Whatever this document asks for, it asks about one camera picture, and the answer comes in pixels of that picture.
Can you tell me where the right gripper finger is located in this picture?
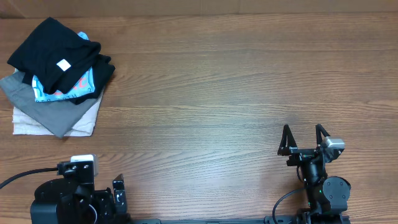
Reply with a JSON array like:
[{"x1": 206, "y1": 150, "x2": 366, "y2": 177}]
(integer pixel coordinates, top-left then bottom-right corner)
[
  {"x1": 315, "y1": 124, "x2": 330, "y2": 146},
  {"x1": 277, "y1": 124, "x2": 297, "y2": 156}
]

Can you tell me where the black t-shirt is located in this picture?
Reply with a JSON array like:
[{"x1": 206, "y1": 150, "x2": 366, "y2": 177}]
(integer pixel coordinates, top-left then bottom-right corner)
[{"x1": 7, "y1": 17, "x2": 101, "y2": 94}]

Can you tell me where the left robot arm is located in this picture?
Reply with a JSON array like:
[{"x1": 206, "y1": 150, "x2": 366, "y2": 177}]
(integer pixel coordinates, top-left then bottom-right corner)
[{"x1": 30, "y1": 158, "x2": 131, "y2": 224}]

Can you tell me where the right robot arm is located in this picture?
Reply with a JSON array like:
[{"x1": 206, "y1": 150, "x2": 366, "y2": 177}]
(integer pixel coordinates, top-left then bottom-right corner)
[{"x1": 272, "y1": 124, "x2": 351, "y2": 223}]

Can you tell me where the grey folded shirt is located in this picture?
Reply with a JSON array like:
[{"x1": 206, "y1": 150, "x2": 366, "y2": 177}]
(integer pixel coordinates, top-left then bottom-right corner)
[{"x1": 1, "y1": 72, "x2": 102, "y2": 138}]

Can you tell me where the light blue printed folded shirt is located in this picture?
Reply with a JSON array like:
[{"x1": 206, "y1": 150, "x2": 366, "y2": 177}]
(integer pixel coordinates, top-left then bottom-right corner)
[{"x1": 27, "y1": 32, "x2": 100, "y2": 102}]

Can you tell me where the white folded cloth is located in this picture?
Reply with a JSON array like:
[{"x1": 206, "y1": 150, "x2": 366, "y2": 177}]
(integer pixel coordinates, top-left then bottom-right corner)
[{"x1": 12, "y1": 68, "x2": 104, "y2": 137}]

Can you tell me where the black folded shirt in stack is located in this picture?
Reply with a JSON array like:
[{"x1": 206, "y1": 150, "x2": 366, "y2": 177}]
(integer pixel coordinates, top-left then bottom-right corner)
[{"x1": 22, "y1": 55, "x2": 115, "y2": 105}]

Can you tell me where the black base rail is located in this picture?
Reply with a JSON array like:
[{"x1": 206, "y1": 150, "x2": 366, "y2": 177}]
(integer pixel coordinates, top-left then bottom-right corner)
[{"x1": 129, "y1": 215, "x2": 351, "y2": 224}]

